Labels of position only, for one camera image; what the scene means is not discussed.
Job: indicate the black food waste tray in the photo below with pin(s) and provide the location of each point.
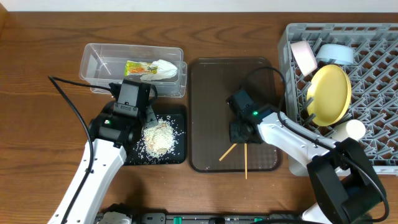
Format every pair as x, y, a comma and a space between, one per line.
125, 131

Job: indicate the green orange snack wrapper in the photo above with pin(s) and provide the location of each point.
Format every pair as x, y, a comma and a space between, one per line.
139, 68

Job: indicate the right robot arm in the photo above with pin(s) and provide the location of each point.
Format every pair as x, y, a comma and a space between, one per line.
345, 184

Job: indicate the white bowl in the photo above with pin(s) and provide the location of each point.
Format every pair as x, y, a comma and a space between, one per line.
304, 57

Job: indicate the white cup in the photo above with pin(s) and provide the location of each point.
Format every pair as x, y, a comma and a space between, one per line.
353, 129

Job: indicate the rice pile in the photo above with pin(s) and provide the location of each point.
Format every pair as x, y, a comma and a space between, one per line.
164, 143

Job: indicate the white napkin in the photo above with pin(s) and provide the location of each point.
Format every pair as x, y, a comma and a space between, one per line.
159, 70

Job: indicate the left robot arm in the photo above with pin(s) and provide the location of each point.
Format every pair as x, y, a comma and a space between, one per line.
101, 160

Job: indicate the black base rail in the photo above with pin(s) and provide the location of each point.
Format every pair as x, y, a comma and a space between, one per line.
162, 218

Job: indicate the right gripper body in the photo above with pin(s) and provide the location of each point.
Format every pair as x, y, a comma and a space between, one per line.
238, 134

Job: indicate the wooden chopstick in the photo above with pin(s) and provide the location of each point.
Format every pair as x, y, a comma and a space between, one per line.
228, 151
246, 160

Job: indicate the clear plastic waste bin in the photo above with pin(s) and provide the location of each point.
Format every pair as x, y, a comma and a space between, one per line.
103, 64

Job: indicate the grey dishwasher rack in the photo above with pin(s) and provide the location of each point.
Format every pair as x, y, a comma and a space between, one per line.
373, 76

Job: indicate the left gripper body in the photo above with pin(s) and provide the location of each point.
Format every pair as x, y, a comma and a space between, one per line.
150, 115

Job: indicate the yellow plate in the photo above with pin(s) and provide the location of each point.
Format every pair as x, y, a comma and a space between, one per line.
330, 91

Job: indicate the light blue bowl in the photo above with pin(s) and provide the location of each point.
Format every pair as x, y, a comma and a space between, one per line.
334, 53

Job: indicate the brown serving tray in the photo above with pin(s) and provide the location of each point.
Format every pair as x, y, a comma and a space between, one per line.
212, 81

